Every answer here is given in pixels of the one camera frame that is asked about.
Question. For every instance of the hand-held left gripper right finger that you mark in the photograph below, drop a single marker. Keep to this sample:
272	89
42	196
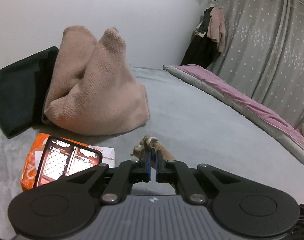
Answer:
157	165

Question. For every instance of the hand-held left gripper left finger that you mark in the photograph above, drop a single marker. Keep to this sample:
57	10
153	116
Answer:
147	165

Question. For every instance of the brown knit dress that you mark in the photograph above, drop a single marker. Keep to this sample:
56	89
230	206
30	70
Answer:
163	152

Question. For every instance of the hanging black clothes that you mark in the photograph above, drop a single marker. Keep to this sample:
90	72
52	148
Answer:
199	52

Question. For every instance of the hanging pink clothes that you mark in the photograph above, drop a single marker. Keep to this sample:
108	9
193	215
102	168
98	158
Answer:
217	27

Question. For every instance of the grey-blue bed sheet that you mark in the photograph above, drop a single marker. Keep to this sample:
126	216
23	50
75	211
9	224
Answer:
204	130

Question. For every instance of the pink knit sweater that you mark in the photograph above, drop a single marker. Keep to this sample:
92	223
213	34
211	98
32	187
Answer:
104	92

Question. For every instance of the black smartphone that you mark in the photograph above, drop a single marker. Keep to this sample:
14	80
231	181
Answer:
56	160

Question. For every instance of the purple and grey quilt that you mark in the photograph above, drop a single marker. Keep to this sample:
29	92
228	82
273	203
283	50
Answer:
229	92

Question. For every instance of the orange packet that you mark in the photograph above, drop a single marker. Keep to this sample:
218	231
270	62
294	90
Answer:
29	170

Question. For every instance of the dark green cloth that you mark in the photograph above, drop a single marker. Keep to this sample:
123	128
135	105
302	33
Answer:
16	92

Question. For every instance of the grey star curtain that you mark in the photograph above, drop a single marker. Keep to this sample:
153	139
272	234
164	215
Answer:
267	42

